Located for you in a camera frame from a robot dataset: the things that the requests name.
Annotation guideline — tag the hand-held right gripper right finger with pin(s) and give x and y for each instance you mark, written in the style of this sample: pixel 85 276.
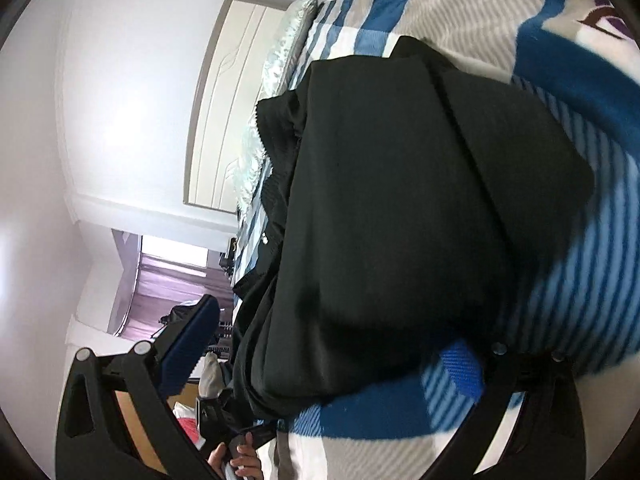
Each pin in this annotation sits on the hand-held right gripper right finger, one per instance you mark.
pixel 492 385

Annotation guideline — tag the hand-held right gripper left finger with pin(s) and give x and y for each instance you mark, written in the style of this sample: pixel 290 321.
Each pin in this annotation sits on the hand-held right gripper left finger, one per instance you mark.
pixel 189 345

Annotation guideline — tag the black zip jacket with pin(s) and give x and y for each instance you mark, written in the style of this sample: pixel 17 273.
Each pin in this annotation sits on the black zip jacket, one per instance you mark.
pixel 400 210

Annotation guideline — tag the person's left hand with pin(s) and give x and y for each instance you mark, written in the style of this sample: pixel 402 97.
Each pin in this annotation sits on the person's left hand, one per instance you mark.
pixel 240 465

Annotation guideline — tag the red cloth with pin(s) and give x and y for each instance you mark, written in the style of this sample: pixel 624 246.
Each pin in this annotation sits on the red cloth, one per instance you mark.
pixel 189 417

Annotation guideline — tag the khaki clothing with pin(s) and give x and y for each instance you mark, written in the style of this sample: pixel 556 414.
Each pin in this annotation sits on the khaki clothing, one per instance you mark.
pixel 210 375

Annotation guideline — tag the purple curtain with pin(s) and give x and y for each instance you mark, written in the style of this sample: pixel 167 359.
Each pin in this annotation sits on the purple curtain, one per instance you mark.
pixel 160 290

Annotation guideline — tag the wooden wardrobe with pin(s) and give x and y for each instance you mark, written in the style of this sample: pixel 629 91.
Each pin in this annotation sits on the wooden wardrobe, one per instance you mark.
pixel 135 422

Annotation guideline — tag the window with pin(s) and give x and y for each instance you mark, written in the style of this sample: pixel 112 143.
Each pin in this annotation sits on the window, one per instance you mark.
pixel 172 252

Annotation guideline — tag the cluttered nightstand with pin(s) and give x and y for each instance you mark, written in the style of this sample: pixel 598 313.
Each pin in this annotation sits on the cluttered nightstand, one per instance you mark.
pixel 229 257

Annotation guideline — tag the pale satin pillow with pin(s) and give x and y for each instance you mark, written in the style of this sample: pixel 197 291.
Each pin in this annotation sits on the pale satin pillow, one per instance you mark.
pixel 292 45
pixel 250 160

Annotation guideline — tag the cream bed headboard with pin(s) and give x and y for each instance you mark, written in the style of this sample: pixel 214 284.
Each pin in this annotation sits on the cream bed headboard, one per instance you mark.
pixel 220 110

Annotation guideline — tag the blue plaid blanket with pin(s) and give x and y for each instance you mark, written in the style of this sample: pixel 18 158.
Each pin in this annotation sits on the blue plaid blanket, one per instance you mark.
pixel 575 25

